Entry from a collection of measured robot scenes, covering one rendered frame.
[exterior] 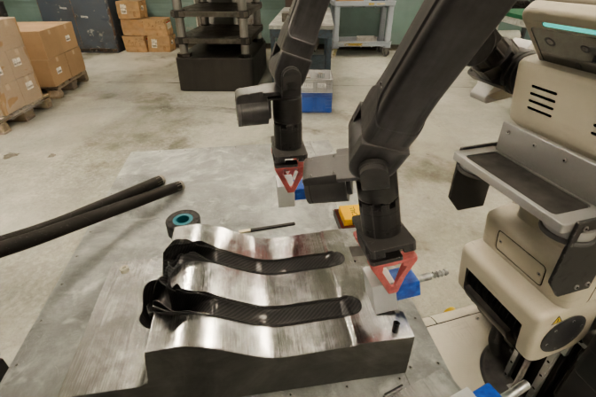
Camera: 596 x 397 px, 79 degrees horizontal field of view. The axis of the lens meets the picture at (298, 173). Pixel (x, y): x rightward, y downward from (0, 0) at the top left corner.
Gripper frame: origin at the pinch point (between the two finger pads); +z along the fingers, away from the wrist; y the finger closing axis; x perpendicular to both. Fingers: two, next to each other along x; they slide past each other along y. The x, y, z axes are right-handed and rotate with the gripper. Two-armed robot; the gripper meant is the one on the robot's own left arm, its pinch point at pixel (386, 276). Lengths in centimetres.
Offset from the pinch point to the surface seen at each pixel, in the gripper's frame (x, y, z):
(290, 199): -11.7, -25.8, -3.9
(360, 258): -0.8, -13.1, 5.5
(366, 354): -6.0, 6.5, 7.4
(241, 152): -24, -76, -1
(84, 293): -55, -18, 3
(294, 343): -16.1, 4.9, 3.6
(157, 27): -163, -662, -66
